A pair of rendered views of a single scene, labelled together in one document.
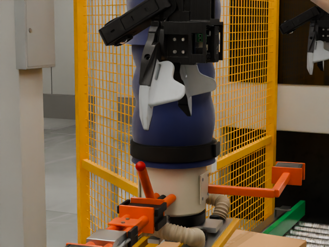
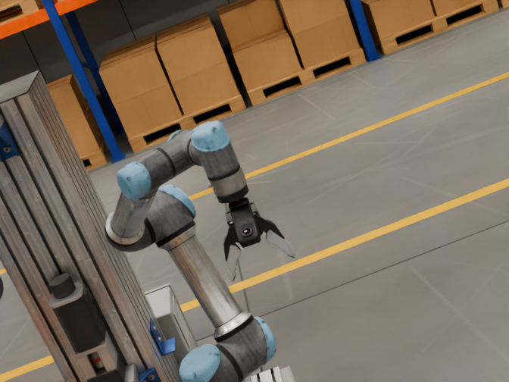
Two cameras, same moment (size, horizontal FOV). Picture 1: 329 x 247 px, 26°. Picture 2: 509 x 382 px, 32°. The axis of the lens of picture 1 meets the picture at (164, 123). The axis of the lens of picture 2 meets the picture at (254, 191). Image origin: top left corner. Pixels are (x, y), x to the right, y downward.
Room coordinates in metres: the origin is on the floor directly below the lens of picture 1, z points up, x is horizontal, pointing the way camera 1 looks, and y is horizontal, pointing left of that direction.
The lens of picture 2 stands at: (1.59, 1.69, 2.39)
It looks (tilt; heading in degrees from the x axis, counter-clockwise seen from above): 21 degrees down; 248
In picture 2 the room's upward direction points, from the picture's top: 22 degrees counter-clockwise
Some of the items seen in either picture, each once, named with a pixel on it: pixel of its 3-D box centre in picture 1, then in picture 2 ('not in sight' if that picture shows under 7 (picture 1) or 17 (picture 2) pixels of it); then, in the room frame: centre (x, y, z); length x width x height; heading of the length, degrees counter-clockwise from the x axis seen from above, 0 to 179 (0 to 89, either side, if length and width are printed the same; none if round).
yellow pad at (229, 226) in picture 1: (208, 232); not in sight; (1.80, -0.11, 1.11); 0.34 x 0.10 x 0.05; 163
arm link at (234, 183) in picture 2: not in sight; (226, 182); (0.96, -0.02, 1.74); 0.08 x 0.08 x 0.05
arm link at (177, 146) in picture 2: not in sight; (185, 151); (0.98, -0.12, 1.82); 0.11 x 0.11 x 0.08; 7
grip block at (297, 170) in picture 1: (288, 173); not in sight; (2.04, -0.36, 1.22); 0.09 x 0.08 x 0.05; 73
